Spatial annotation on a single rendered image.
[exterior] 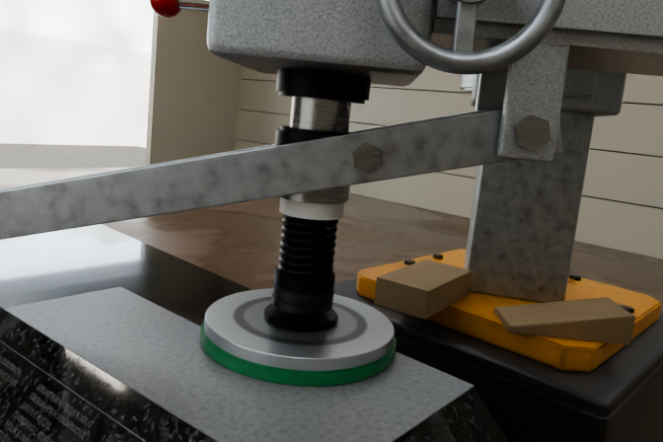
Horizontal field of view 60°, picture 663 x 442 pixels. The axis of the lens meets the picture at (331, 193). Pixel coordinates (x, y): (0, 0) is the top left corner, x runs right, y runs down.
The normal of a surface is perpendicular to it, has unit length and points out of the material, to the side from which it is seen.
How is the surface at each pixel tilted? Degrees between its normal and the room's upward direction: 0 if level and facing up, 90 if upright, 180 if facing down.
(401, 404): 0
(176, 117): 90
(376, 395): 0
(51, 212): 90
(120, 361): 0
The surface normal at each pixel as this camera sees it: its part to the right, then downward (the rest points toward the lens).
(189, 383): 0.10, -0.99
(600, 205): -0.65, 0.04
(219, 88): 0.76, 0.17
